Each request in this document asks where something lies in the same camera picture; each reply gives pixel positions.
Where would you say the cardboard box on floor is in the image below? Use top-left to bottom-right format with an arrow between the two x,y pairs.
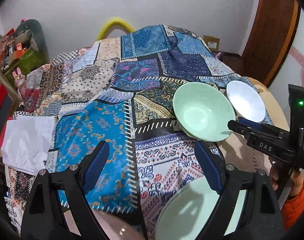
203,35 -> 220,52

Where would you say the orange sleeve forearm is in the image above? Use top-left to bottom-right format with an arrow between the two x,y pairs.
281,181 -> 304,231

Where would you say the green box of clutter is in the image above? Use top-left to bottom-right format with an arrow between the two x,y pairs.
0,29 -> 46,83

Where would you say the pink rabbit toy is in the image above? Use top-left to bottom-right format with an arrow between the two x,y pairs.
12,67 -> 26,98

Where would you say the white spotted bowl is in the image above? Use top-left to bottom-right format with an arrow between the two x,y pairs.
225,81 -> 266,122

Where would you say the mint green bowl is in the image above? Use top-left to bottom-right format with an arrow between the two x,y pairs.
173,82 -> 236,142

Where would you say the white folded cloth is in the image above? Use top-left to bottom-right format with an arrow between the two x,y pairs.
1,115 -> 56,176

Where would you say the patchwork bed cover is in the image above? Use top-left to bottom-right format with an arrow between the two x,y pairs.
8,25 -> 249,239

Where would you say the mint green plate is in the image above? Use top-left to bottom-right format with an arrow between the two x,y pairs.
154,175 -> 248,240

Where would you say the person right hand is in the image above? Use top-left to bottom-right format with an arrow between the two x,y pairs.
269,163 -> 304,198

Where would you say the grey green plush cushion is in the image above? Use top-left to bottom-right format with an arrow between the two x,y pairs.
14,19 -> 49,62

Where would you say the pink bowl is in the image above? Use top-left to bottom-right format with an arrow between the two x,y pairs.
64,209 -> 145,239

